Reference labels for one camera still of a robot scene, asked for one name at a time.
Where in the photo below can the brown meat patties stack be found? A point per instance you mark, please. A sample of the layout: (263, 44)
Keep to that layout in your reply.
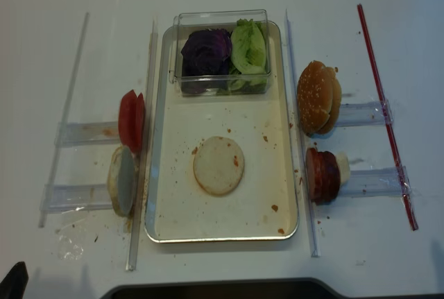
(323, 176)

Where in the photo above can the clear holder under pale bun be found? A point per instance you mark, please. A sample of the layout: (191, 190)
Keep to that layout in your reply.
(64, 198)

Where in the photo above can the clear holder under tomatoes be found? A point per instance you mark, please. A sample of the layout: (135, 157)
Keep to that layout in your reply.
(82, 134)

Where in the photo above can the green lettuce leaves in container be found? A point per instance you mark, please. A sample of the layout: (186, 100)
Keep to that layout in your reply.
(248, 57)

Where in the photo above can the burger bun rear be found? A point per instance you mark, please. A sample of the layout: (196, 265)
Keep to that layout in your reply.
(336, 103)

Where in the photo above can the red plastic rod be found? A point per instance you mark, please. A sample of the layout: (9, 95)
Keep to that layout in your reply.
(402, 173)

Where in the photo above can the clear holder under patties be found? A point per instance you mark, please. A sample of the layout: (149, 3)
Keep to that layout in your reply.
(391, 182)

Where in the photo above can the clear holder under burger buns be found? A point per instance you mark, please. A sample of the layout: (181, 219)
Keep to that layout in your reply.
(374, 113)

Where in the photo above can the purple cabbage leaves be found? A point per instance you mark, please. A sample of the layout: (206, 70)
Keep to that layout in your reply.
(205, 53)

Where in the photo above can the clear rail of tray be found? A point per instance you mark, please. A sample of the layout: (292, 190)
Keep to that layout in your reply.
(131, 263)
(309, 211)

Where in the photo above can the sesame burger bun top front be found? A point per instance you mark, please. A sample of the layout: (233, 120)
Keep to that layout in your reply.
(314, 97)

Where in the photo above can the red tomato slice rear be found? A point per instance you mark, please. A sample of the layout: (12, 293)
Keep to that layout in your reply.
(139, 123)

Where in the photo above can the pale bun slice upright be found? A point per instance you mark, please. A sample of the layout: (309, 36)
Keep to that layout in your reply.
(121, 182)

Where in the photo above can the silver metal baking tray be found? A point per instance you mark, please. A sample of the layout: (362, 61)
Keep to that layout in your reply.
(264, 206)

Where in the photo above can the bottom bun slice on tray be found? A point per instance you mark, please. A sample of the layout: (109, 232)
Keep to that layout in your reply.
(219, 165)

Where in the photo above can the red tomato slice front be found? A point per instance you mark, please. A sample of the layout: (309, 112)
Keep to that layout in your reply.
(126, 121)

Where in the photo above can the black object bottom left corner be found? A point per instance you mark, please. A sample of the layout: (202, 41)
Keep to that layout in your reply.
(14, 284)

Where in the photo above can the red tomato slice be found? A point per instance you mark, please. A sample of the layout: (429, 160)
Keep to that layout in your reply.
(126, 121)
(139, 123)

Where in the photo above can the clear rail left of tray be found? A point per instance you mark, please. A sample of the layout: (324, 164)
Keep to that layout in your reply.
(131, 263)

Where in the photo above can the clear rail right of tray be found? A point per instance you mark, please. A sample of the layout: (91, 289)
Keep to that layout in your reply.
(309, 211)

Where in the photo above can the clear plastic vegetable container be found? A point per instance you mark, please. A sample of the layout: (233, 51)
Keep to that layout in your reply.
(186, 23)

